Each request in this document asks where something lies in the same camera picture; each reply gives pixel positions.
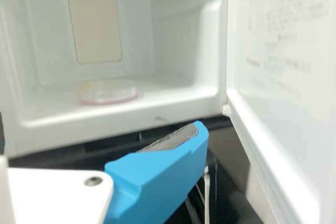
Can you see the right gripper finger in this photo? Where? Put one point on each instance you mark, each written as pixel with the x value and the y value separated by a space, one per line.
pixel 157 176

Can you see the white incubator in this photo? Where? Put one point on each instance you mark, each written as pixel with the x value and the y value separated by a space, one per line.
pixel 170 51

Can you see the incubator door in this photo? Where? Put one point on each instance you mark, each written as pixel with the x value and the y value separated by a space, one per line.
pixel 283 77

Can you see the petri dish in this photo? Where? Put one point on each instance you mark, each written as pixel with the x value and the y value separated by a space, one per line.
pixel 105 96

